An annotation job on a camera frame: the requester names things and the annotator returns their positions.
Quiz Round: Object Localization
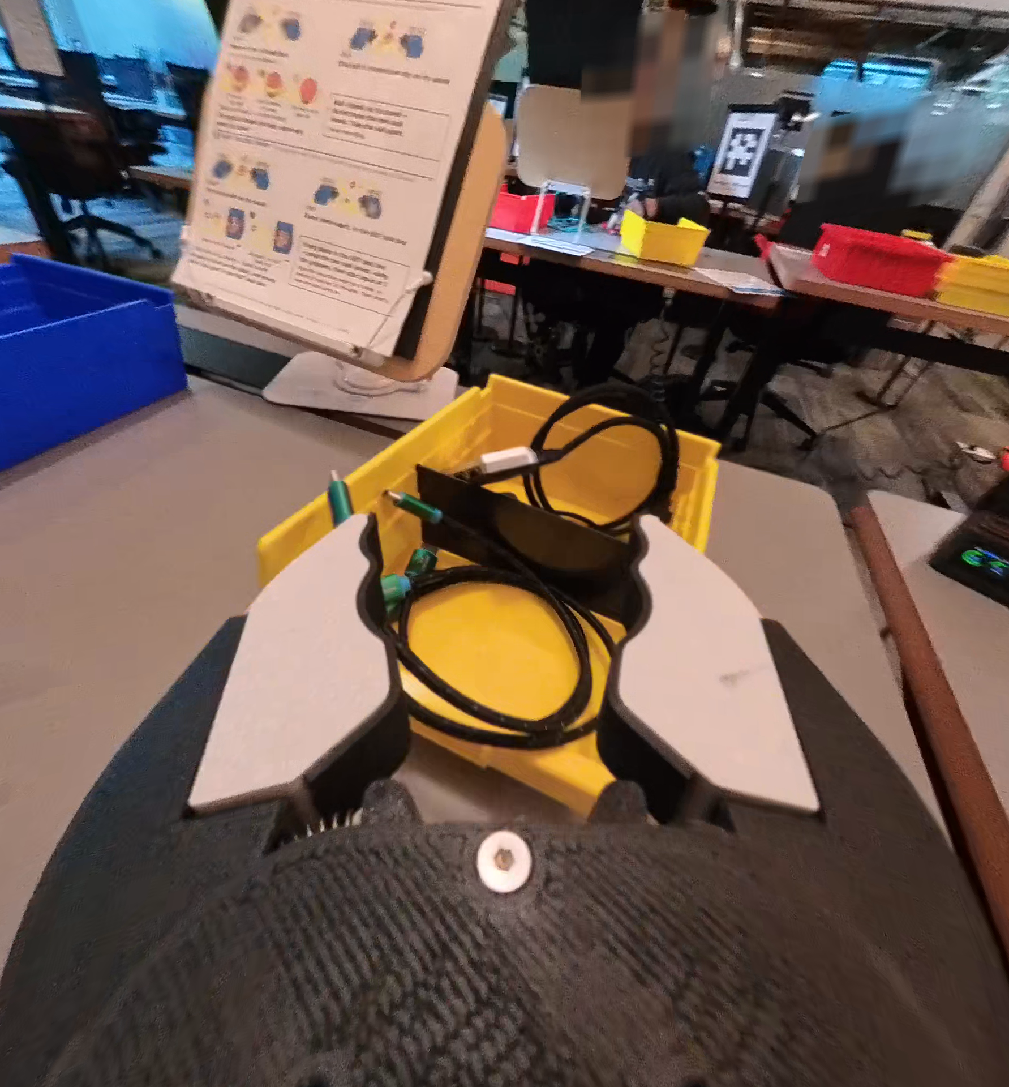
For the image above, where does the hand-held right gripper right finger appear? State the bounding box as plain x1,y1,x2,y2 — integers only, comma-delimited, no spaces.
598,513,822,820

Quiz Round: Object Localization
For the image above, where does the yellow plastic bin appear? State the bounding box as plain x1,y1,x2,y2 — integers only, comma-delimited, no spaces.
256,374,722,818

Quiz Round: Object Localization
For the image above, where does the stack of yellow bins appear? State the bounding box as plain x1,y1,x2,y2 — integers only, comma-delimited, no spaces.
935,253,1009,326

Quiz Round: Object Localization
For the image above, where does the black bin divider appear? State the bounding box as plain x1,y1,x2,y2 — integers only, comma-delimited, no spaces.
415,463,645,597

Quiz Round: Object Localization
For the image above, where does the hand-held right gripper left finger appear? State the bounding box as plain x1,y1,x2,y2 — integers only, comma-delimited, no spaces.
187,512,412,816

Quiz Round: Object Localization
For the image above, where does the wide red bin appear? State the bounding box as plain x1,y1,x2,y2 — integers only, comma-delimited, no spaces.
812,222,952,298

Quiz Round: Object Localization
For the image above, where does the small red bin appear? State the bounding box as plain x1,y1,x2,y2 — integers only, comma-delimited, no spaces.
489,189,556,236

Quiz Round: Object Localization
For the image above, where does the black cable with green plugs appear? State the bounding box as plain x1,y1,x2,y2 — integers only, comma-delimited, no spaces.
379,547,620,750
328,471,505,566

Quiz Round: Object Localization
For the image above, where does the large blue plastic bin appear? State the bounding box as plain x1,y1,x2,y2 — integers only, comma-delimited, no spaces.
0,253,190,492

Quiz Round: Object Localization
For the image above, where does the black power station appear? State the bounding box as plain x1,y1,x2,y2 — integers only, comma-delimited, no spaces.
929,463,1009,613

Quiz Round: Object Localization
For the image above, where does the white document stand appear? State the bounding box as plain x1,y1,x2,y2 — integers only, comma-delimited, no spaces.
513,85,633,234

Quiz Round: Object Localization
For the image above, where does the black office chair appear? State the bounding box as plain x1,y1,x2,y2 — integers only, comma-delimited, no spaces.
0,106,168,266

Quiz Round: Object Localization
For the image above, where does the printed instruction sheet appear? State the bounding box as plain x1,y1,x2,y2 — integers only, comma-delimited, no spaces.
171,0,505,358

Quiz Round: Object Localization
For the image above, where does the black cable with white plug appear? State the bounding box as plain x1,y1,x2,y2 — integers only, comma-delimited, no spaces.
457,382,684,538

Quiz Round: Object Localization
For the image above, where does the grey table with brown edge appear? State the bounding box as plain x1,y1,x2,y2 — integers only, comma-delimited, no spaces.
848,488,1009,1054

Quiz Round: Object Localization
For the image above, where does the black and white tag board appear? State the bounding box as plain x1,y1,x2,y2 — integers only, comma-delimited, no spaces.
708,106,782,202

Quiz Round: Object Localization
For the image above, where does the instruction sheet on stand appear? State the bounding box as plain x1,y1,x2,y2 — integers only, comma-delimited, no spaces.
171,0,524,422

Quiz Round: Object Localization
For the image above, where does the grey desk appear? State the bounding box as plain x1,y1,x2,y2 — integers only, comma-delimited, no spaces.
0,374,947,1087

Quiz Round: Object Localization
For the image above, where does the long wooden table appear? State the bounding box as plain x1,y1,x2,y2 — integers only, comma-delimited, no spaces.
483,228,1009,348

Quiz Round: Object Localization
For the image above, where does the small yellow bin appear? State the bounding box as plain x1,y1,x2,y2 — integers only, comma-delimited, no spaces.
619,209,711,268

